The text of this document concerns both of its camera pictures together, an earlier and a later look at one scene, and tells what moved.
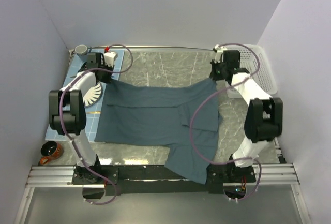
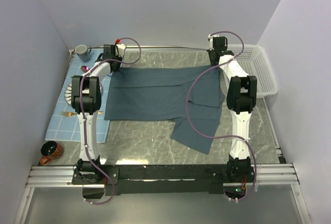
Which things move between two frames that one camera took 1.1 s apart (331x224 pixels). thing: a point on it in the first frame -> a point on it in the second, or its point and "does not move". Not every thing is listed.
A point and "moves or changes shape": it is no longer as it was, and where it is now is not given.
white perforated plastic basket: x=253 y=60 does not move
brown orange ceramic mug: x=50 y=150 does not move
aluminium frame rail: x=280 y=176 does not move
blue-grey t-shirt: x=184 y=116 moves or changes shape
